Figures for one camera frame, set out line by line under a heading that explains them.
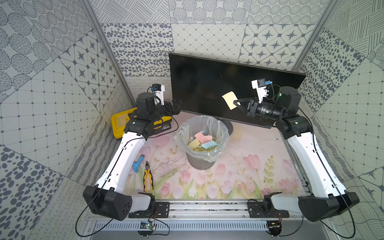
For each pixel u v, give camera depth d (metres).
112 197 0.37
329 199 0.37
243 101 0.59
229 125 1.07
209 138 0.81
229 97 0.61
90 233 0.69
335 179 0.39
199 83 1.01
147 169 0.86
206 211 0.76
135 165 0.88
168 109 0.63
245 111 0.59
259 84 0.54
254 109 0.54
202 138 0.80
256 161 0.92
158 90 0.60
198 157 0.69
